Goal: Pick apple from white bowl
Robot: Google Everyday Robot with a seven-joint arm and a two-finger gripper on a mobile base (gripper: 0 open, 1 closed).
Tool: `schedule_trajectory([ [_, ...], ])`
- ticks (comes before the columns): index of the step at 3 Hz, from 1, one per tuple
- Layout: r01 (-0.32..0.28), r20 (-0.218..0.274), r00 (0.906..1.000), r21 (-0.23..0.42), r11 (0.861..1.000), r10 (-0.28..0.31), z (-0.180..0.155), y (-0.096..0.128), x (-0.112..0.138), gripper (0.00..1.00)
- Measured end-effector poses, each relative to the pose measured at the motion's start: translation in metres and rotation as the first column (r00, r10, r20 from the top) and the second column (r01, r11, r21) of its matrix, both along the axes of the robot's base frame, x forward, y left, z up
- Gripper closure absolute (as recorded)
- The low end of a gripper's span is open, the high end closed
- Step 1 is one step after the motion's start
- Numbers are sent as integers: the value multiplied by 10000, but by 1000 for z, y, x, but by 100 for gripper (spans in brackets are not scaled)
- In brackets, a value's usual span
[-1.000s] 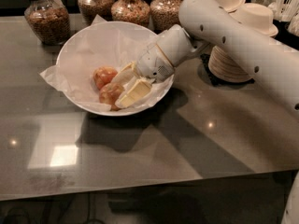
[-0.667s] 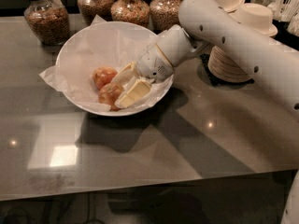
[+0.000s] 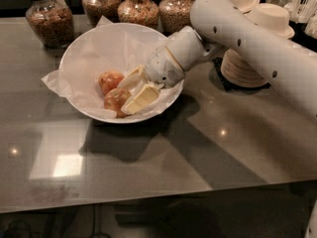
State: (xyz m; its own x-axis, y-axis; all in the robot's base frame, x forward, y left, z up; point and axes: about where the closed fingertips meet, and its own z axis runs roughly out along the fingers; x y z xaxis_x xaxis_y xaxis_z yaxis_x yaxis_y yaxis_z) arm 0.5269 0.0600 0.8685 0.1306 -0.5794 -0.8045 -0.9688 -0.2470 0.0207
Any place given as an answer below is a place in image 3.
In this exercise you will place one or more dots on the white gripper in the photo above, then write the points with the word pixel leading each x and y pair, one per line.
pixel 160 67

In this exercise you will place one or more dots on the red apple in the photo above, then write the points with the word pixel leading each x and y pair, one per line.
pixel 109 80
pixel 115 99

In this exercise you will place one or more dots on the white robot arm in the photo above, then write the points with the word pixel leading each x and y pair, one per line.
pixel 217 25

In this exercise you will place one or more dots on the white bowl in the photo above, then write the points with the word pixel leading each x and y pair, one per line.
pixel 99 47

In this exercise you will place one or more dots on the front paper bowl stack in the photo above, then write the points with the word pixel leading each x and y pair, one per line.
pixel 238 71

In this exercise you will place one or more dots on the white paper liner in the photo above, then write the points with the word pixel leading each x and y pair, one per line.
pixel 92 57

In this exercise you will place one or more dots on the glass jar colourful cereal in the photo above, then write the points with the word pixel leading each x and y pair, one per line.
pixel 142 12

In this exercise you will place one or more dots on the glass jar light cereal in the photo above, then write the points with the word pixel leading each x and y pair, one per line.
pixel 174 14

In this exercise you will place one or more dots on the glass jar brown cereal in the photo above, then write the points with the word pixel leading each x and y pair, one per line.
pixel 95 9

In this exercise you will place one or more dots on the glass jar dark cereal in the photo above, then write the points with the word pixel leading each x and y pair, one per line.
pixel 52 22

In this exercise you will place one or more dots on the white cutlery bundle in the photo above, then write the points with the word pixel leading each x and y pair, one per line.
pixel 303 10

